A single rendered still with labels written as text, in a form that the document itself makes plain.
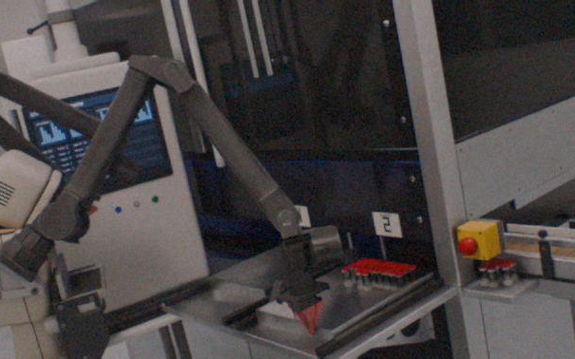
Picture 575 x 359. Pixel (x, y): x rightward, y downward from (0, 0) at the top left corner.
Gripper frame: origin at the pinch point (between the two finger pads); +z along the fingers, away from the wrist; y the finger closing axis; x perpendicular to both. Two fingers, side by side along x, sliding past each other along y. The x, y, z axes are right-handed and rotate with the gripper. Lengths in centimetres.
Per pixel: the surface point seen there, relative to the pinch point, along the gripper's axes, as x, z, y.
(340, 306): 7.5, 2.4, 15.8
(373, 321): -7.9, 1.3, 10.9
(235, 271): 54, 0, 19
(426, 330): -1.1, 14.9, 33.9
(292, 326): 7.1, 0.7, 0.6
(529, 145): -13, -22, 71
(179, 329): 97, 27, 18
